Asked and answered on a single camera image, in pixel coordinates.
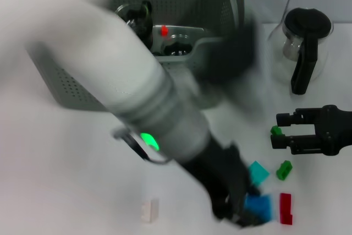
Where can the glass teacup with black sleeve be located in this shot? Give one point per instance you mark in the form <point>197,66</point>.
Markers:
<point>140,23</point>
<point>177,46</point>

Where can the dark red long block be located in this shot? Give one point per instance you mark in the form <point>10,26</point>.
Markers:
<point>286,208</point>

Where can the blue toy block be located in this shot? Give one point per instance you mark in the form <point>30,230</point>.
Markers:
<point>259,204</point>

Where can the small red toy block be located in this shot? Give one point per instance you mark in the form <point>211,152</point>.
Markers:
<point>164,30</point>

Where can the green toy block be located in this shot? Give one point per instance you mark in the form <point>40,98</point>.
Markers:
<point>284,170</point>
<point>275,130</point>

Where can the left wrist camera housing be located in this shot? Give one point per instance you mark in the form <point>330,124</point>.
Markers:
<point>231,59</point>

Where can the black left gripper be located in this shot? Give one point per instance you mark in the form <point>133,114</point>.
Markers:
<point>217,180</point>

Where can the clear white toy block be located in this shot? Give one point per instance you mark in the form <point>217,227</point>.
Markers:
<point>149,210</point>

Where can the teal toy block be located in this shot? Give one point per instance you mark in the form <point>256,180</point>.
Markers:
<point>259,173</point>

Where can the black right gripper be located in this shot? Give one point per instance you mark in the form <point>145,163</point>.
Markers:
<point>335,130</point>

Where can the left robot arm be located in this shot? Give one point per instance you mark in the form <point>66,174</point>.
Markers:
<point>110,67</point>

